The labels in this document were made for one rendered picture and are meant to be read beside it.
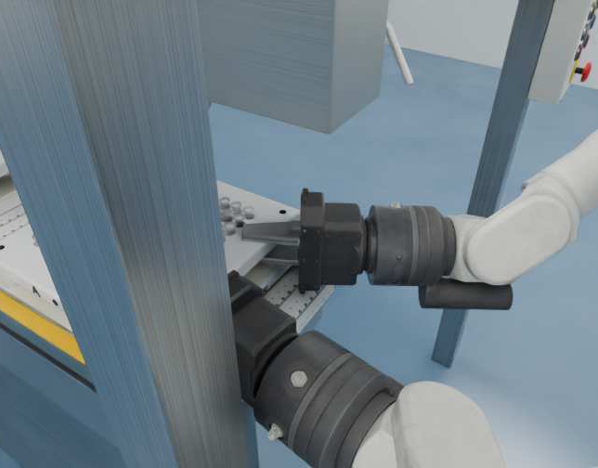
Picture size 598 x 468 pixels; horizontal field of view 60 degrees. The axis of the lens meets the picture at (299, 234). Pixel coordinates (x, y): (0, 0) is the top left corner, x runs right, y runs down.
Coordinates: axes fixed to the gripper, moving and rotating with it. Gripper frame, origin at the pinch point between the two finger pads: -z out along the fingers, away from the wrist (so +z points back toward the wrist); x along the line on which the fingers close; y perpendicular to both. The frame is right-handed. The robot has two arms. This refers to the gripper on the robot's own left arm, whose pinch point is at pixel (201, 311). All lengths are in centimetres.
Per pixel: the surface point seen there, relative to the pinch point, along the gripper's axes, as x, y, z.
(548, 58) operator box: -3, 83, 2
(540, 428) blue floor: 89, 81, 31
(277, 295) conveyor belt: 6.9, 11.3, -0.7
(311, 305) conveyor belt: 8.1, 13.7, 2.5
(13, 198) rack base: 6.5, 0.5, -41.1
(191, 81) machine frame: -27.9, -8.0, 12.4
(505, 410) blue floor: 89, 80, 21
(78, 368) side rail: 5.3, -9.6, -7.3
